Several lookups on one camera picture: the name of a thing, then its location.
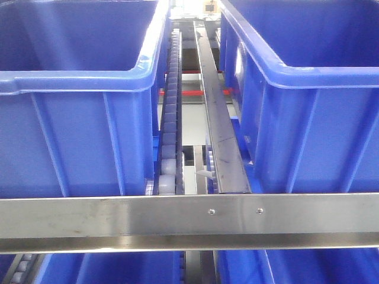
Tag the roller conveyor track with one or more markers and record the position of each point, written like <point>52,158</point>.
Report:
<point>170,169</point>

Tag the large blue bin left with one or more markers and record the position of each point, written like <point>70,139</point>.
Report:
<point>79,95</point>

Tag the large blue bin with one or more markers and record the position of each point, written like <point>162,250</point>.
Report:
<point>79,95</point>
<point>304,75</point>

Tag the lower blue bin left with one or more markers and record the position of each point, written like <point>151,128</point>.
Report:
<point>134,267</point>

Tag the large blue bin right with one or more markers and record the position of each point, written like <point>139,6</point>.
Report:
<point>304,75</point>

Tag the lower blue bin right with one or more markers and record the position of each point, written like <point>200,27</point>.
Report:
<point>350,265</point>

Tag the steel divider rail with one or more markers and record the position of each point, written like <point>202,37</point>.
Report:
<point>229,169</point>

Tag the steel front shelf rail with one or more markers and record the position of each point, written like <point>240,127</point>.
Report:
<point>189,222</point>

